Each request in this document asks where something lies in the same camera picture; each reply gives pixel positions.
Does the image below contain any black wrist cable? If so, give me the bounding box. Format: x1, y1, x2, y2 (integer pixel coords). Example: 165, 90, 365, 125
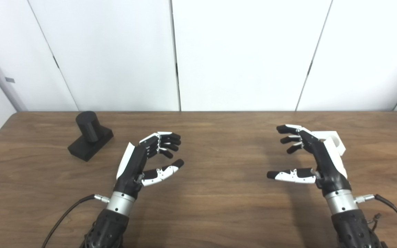
355, 194, 397, 247
42, 194, 111, 248

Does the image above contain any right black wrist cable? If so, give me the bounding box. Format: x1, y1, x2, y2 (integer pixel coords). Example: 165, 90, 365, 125
355, 194, 397, 247

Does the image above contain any black peg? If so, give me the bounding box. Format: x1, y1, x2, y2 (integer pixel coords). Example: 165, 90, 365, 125
68, 111, 114, 162

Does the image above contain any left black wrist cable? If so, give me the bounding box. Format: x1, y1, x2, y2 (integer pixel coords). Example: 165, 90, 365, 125
42, 194, 111, 248

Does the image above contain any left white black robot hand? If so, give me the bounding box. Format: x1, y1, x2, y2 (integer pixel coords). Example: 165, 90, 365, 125
114, 131, 185, 200

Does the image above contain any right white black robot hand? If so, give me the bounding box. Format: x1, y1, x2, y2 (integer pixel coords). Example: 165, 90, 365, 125
267, 124, 352, 197

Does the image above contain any white square piece with hole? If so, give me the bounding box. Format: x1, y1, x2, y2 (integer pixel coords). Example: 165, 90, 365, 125
311, 131, 346, 154

